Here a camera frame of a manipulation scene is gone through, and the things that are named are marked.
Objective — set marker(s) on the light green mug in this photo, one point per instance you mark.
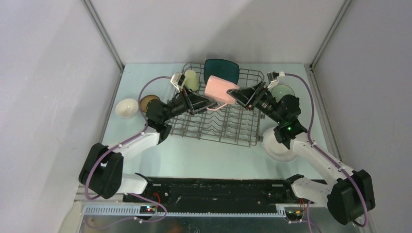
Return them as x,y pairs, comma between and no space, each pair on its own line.
192,80

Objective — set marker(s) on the pink mug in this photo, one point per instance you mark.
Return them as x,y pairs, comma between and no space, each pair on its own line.
216,89

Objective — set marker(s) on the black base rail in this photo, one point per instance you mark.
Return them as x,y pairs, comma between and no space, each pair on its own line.
213,196

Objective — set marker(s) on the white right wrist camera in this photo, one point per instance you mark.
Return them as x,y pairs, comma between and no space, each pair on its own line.
273,78

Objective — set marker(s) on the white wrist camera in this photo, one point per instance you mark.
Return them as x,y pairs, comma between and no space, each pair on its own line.
273,78
178,80

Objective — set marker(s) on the white bowl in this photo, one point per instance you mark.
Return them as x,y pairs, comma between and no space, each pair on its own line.
127,108

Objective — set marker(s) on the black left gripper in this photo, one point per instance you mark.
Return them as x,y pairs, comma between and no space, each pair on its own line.
194,103

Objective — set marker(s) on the teal square plate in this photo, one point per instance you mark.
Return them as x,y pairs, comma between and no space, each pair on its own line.
223,69

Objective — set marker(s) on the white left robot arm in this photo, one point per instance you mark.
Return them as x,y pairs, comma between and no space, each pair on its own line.
102,171

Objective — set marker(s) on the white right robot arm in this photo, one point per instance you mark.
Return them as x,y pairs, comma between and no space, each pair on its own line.
347,194

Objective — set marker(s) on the brown dotted bowl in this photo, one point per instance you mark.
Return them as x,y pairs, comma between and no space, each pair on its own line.
145,100

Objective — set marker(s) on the green ceramic bowl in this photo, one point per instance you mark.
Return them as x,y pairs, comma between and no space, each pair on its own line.
279,91

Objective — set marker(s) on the large white plate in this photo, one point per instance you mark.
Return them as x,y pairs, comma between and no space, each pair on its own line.
275,150

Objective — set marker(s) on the grey wire dish rack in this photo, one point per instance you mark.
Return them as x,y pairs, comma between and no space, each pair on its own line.
231,125

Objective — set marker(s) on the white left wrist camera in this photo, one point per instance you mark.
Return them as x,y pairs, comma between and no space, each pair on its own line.
178,80

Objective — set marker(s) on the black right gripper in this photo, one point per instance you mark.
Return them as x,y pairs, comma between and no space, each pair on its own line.
244,96

